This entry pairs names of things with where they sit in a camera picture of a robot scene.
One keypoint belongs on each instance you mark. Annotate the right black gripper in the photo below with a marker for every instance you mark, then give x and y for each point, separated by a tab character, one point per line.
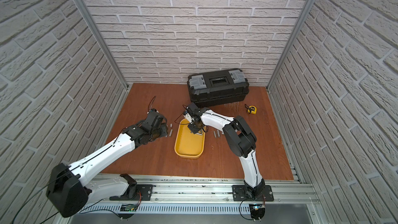
194	130

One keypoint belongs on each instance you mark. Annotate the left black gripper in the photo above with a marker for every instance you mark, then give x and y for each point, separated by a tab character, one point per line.
160	129

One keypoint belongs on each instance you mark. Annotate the yellow plastic tray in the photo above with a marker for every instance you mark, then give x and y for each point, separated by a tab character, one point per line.
189	145

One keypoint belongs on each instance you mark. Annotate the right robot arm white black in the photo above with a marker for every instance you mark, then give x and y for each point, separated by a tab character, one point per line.
240	138

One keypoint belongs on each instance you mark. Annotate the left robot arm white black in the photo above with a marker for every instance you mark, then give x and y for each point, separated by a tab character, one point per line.
70	187

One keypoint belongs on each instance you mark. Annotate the black plastic toolbox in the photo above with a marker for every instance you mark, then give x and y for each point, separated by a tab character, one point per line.
217	87

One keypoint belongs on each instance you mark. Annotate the yellow tape measure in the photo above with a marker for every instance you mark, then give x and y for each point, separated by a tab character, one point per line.
251	109

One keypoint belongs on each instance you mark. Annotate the left green circuit board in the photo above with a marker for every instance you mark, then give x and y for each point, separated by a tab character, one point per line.
129	207

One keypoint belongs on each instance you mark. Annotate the green circuit board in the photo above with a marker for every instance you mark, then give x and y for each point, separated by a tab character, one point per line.
257	212
129	207

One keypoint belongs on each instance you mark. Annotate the right green circuit board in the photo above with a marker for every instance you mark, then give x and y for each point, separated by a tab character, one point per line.
257	212

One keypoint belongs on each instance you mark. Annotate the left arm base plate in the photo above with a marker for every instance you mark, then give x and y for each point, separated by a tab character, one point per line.
135	193

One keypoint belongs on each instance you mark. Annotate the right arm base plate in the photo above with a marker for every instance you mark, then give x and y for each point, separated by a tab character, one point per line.
262	193

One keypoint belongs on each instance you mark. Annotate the aluminium rail frame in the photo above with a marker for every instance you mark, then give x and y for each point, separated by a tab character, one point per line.
199	195

